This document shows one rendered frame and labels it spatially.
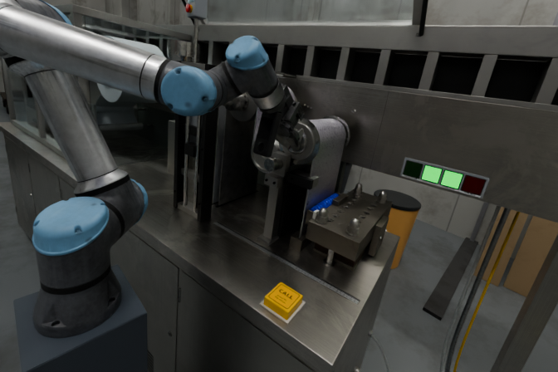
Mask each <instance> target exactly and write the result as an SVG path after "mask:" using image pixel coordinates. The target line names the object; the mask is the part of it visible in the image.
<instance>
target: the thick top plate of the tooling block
mask: <svg viewBox="0 0 558 372"><path fill-rule="evenodd" d="M353 192H354V190H351V191H350V192H348V193H347V194H348V195H349V197H348V199H347V200H346V201H344V202H343V203H342V204H341V205H340V206H338V207H337V206H335V205H333V204H331V205H330V206H329V207H328V208H326V209H327V211H328V214H327V216H328V220H327V221H328V223H327V224H320V223H318V222H317V221H316V220H315V219H313V218H312V219H311V220H309V221H308V226H307V230H306V238H307V239H309V240H311V241H313V242H315V243H317V244H319V245H321V246H322V247H326V248H328V249H330V250H331V251H333V252H336V253H338V254H340V255H341V256H344V257H347V258H349V259H350V260H352V261H354V262H355V261H356V259H357V258H358V257H359V255H360V254H361V253H362V252H363V250H364V249H365V247H366V246H367V245H368V243H369V242H370V240H371V239H372V237H373V234H374V228H375V225H376V224H377V223H378V221H379V220H380V219H381V218H382V217H383V216H386V217H388V216H389V212H390V209H391V206H392V203H393V202H391V201H389V200H386V203H378V202H377V201H376V199H377V198H378V197H376V196H374V195H371V194H368V193H364V192H362V195H356V194H353ZM353 218H357V219H358V220H359V222H360V225H359V227H360V230H359V235H358V236H351V235H349V234H348V233H347V232H346V229H347V228H348V225H349V224H350V220H351V219H353Z"/></svg>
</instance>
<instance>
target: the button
mask: <svg viewBox="0 0 558 372"><path fill-rule="evenodd" d="M302 298H303V295H301V294H300V293H298V292H296V291H294V290H293V289H291V288H290V287H289V286H286V285H285V284H283V283H282V282H280V283H279V284H278V285H277V286H276V287H275V288H273V289H272V290H271V291H270V292H269V293H268V294H267V295H266V296H265V298H264V305H265V306H267V307H269V308H270V309H271V310H273V311H275V312H276V313H277V314H278V315H280V316H281V317H283V318H284V319H286V320H288V319H289V317H290V316H291V315H292V314H293V313H294V311H295V310H296V309H297V308H298V307H299V305H300V304H301V303H302Z"/></svg>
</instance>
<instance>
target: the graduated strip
mask: <svg viewBox="0 0 558 372"><path fill-rule="evenodd" d="M213 224H215V225H217V226H218V227H220V228H222V229H223V230H225V231H227V232H229V233H231V234H232V235H234V236H236V237H238V238H240V239H242V240H243V241H244V242H247V243H249V244H250V245H252V246H254V247H255V248H257V249H259V250H261V251H263V252H265V253H266V254H268V255H269V256H271V257H274V258H275V259H277V260H278V261H280V262H282V263H284V264H286V265H288V266H289V267H291V268H293V269H295V270H296V271H298V272H300V273H301V274H303V275H305V276H307V277H309V278H310V279H312V280H314V281H316V282H318V283H320V284H321V285H322V286H325V287H327V288H328V289H330V290H332V291H333V292H335V293H337V294H339V295H340V296H343V297H344V298H346V299H347V300H349V301H352V302H353V303H355V304H356V305H359V303H360V300H359V299H358V298H356V297H354V296H352V295H351V294H349V293H347V292H345V291H342V290H341V289H340V288H338V287H336V286H334V285H332V284H330V283H329V282H327V281H325V280H323V279H321V278H319V277H318V276H316V275H314V274H312V273H310V272H309V271H307V270H305V269H303V268H301V267H299V266H297V265H296V264H294V263H293V262H290V261H288V260H286V259H285V258H284V257H281V256H279V255H277V254H276V253H274V252H272V251H270V250H269V249H267V248H265V247H263V246H261V245H260V244H258V243H256V242H254V241H253V240H251V239H249V238H247V237H245V236H243V235H242V234H240V233H238V232H236V231H234V230H232V229H231V228H229V227H227V226H225V225H223V224H221V223H220V222H215V223H213Z"/></svg>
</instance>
